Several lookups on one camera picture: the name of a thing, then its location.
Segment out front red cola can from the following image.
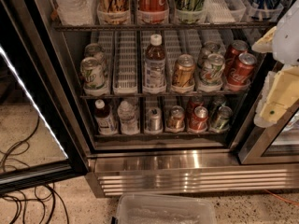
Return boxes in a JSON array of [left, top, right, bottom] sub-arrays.
[[227, 52, 257, 91]]

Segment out open glass fridge door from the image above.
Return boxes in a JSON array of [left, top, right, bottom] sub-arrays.
[[0, 0, 88, 195]]

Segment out clear water bottle bottom shelf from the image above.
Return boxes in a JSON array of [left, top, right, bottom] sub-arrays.
[[117, 101, 139, 135]]

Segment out right sliding glass door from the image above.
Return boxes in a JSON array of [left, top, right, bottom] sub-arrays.
[[238, 102, 299, 164]]

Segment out front red can bottom shelf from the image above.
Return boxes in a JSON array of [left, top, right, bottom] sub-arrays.
[[189, 106, 208, 133]]

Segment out empty white shelf tray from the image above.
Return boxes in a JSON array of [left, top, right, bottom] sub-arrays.
[[113, 31, 138, 94]]

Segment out clear plastic bin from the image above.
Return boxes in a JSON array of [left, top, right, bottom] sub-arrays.
[[115, 193, 217, 224]]

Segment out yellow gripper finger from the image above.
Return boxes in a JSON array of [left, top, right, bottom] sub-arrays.
[[253, 65, 299, 128], [251, 26, 277, 53]]

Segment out rear green white soda can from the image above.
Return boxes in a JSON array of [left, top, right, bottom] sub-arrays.
[[84, 43, 107, 75]]

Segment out brown tea bottle middle shelf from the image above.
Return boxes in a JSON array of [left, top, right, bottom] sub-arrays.
[[143, 34, 165, 94]]

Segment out silver can bottom shelf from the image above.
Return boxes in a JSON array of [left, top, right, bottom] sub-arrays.
[[146, 107, 163, 134]]

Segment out front green white soda can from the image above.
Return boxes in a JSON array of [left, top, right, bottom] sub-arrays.
[[80, 57, 106, 96]]

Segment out stainless steel fridge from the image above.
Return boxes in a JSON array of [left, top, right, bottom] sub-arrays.
[[35, 0, 299, 197]]

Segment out orange gold can top shelf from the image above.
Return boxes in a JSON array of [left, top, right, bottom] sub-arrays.
[[97, 0, 130, 25]]

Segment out front green can bottom shelf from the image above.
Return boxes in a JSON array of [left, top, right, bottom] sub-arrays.
[[209, 106, 233, 133]]

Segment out brown tea bottle bottom shelf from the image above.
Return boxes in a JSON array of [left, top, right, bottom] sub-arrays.
[[94, 99, 118, 135]]

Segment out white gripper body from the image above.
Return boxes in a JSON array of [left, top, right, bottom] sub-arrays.
[[272, 0, 299, 65]]

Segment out rear red can bottom shelf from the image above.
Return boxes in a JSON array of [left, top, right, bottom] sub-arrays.
[[186, 96, 204, 119]]

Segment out brown tea bottle shelf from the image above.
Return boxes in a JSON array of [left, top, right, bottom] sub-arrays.
[[143, 34, 165, 94], [94, 99, 118, 135]]

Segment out gold can middle shelf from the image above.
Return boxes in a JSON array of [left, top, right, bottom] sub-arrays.
[[172, 54, 195, 93]]

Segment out red cola can top shelf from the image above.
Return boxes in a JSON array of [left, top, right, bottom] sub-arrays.
[[138, 0, 168, 24]]

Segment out orange floor cable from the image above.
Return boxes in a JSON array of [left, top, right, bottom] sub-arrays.
[[263, 189, 299, 207]]

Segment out rear red cola can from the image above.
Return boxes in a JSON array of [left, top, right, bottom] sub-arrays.
[[223, 40, 249, 76]]

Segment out green white soda can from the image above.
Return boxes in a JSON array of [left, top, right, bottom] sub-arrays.
[[80, 57, 106, 96], [84, 43, 107, 75]]

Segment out black floor cables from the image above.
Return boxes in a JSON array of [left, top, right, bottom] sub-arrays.
[[0, 115, 70, 224]]

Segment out rear green can bottom shelf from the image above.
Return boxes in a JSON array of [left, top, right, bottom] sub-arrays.
[[208, 95, 227, 116]]

